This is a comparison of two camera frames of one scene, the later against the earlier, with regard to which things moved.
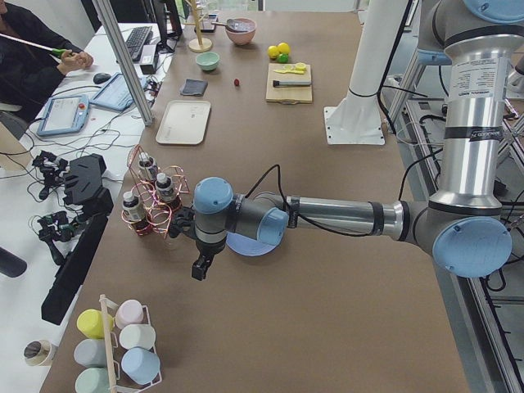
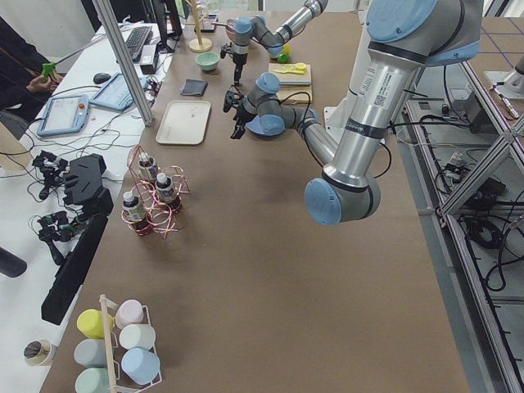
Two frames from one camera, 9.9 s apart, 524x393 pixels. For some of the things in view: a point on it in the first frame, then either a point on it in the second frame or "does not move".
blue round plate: x=268 y=237 → x=266 y=124
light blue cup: x=141 y=364 does not move
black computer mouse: x=101 y=78 does not move
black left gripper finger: x=201 y=266 → x=240 y=128
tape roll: x=38 y=352 does not move
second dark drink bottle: x=165 y=189 does not move
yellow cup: x=90 y=322 does not move
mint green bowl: x=208 y=60 does not move
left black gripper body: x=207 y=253 → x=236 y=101
